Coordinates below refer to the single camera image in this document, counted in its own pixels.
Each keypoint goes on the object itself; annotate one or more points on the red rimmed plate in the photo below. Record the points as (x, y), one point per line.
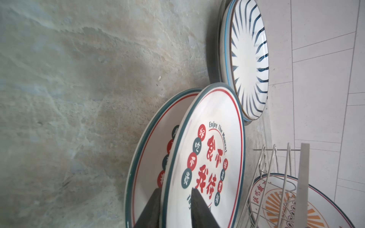
(208, 154)
(147, 169)

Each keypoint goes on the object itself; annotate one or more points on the metal wire dish rack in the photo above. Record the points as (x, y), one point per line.
(268, 161)

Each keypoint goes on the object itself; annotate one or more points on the blue striped white plate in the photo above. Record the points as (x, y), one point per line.
(260, 77)

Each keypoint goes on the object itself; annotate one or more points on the strawberry pattern white plate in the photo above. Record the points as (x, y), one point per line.
(225, 57)

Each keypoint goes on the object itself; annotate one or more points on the black rimmed mirror plate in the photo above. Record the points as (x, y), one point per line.
(222, 9)

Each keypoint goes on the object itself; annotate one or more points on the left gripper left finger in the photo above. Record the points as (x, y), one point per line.
(149, 217)

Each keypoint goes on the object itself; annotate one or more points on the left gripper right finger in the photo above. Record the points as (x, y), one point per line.
(201, 216)

